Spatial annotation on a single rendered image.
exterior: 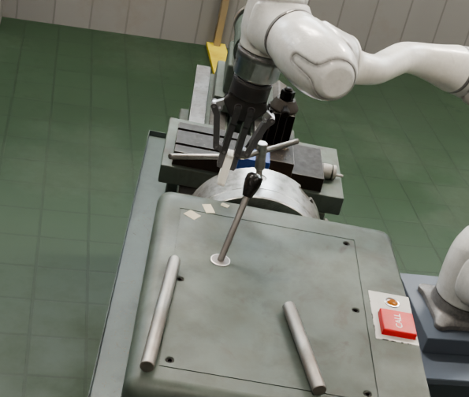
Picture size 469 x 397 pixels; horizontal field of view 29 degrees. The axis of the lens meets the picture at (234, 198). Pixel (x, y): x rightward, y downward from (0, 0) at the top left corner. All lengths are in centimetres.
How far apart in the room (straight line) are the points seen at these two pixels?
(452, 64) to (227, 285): 67
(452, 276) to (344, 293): 80
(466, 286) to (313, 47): 106
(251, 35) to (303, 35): 14
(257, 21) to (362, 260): 50
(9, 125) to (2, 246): 99
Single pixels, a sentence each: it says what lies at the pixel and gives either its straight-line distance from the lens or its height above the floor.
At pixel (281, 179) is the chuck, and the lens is 198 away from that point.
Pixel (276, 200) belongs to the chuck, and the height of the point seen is 124.
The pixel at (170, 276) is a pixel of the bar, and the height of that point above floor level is 128.
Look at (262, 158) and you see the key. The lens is 192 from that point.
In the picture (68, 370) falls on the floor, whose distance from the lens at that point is 320.
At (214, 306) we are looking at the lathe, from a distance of 153.
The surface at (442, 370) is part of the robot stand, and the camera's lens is 240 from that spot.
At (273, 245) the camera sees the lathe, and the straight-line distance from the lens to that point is 172.
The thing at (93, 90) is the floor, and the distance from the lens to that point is 500.
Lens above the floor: 220
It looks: 31 degrees down
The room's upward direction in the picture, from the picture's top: 13 degrees clockwise
